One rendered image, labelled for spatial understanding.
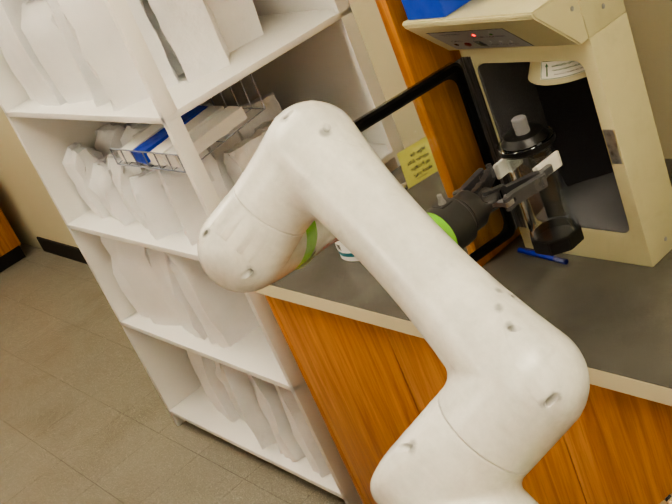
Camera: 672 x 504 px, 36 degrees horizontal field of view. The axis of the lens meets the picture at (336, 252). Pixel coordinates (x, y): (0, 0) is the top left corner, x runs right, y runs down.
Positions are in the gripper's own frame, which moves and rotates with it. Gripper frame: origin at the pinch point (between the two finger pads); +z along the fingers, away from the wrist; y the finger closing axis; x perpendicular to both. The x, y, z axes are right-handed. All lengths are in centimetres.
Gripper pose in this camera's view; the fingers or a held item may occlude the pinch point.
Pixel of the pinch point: (530, 162)
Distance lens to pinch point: 194.8
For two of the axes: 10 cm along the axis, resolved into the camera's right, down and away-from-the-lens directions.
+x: 3.5, 8.4, 4.1
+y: -6.1, -1.2, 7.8
